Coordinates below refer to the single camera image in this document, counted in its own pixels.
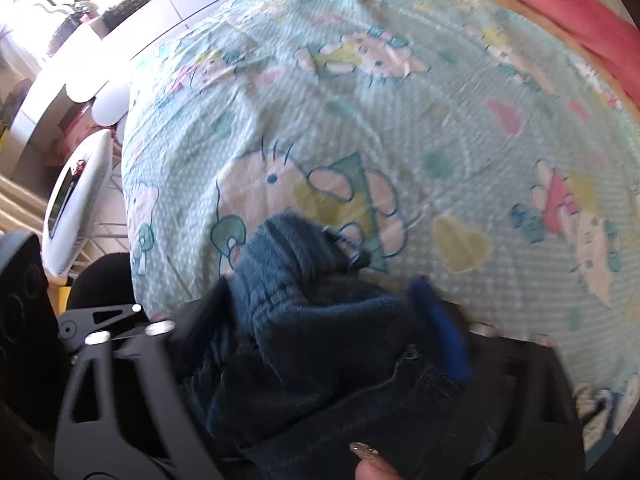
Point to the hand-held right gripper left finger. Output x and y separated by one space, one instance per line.
200 325

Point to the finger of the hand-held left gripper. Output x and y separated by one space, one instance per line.
82 330

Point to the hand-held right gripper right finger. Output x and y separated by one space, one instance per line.
442 330

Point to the blue denim garment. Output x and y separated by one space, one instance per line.
325 360

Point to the person's right hand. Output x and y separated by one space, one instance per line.
375 467

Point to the black chair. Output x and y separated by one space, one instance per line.
100 280

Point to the pale printed cloth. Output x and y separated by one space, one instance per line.
597 415

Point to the cartoon cat printed blanket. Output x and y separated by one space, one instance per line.
450 135

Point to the pink duvet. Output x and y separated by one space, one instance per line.
575 5

